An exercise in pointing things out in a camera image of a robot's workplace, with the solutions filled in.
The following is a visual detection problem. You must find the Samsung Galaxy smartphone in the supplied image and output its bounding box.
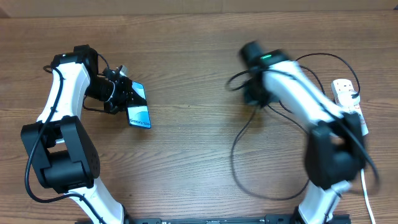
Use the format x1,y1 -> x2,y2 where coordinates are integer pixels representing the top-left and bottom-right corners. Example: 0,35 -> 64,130
126,82 -> 152,129

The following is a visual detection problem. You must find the black USB charging cable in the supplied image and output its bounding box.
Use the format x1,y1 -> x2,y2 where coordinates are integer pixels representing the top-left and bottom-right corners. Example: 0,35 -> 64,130
229,52 -> 361,202

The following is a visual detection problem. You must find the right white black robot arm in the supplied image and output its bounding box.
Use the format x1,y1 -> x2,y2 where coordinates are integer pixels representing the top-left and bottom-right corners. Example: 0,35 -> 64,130
239,41 -> 380,223

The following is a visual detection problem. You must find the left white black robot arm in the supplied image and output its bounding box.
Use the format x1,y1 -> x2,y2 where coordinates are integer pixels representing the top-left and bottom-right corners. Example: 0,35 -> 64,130
21,45 -> 151,223

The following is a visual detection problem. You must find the white USB charger plug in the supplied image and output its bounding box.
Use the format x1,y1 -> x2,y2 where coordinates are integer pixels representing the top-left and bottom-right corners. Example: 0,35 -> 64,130
336,91 -> 361,108

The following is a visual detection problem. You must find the white power strip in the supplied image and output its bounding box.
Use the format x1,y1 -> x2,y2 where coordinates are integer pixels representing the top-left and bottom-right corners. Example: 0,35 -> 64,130
331,79 -> 369,136

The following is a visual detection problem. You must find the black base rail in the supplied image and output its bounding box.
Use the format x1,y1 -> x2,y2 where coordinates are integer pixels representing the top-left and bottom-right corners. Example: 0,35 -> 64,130
74,213 -> 352,224

